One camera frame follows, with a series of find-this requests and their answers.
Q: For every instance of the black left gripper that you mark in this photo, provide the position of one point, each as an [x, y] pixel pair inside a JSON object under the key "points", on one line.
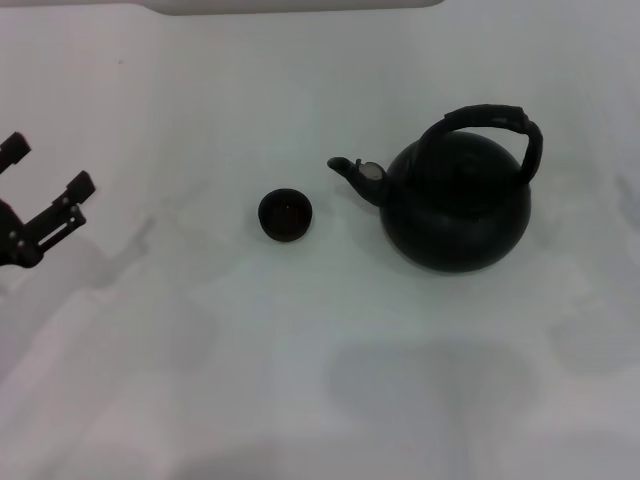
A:
{"points": [[10, 235]]}

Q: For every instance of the small dark round teacup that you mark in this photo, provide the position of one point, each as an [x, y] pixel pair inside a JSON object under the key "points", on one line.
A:
{"points": [[285, 217]]}

